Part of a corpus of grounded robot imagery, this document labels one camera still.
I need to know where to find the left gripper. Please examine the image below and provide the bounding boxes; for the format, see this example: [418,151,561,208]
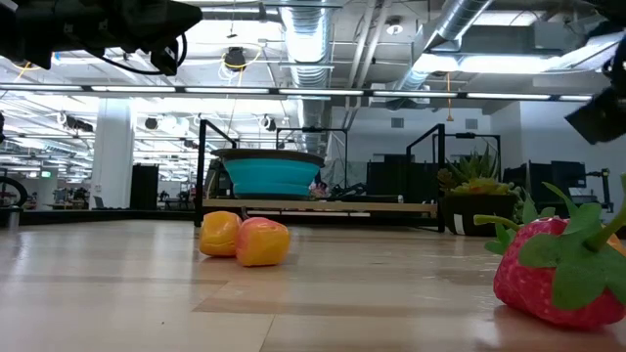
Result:
[51,0,204,53]

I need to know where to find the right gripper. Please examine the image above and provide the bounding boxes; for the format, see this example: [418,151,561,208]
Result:
[564,85,626,146]

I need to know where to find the blue collapsible bowl grey rim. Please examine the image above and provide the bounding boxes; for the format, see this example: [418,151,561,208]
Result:
[210,148,328,200]

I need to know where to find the black background workstation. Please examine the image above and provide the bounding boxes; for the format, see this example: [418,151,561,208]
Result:
[502,159,613,214]

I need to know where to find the white square pillar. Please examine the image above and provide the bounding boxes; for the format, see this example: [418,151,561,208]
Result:
[89,100,136,210]

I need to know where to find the red toy strawberry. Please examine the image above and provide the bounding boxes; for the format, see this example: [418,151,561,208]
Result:
[492,171,626,330]
[472,213,522,256]

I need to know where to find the potted succulent plant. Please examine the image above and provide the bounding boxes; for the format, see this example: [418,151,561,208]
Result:
[436,145,522,239]

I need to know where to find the LED light bar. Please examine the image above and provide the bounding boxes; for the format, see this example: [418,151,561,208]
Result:
[0,82,596,104]

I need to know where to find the black background monitor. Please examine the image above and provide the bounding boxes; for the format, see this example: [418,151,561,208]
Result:
[203,154,231,199]

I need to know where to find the black cabinet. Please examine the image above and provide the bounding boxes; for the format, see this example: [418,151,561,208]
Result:
[129,163,160,211]

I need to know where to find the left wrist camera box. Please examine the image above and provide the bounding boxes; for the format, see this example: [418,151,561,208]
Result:
[149,39,181,77]

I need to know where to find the black ceiling camera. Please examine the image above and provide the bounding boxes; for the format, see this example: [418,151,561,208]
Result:
[223,46,248,73]

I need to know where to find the black metal frame stand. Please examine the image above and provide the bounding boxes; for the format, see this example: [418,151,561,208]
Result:
[275,126,350,172]
[432,131,503,170]

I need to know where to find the hanging pull cord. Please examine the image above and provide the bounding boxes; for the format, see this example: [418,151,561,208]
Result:
[444,71,455,123]

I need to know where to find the black aluminium rig frame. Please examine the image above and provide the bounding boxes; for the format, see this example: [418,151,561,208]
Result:
[0,207,446,235]

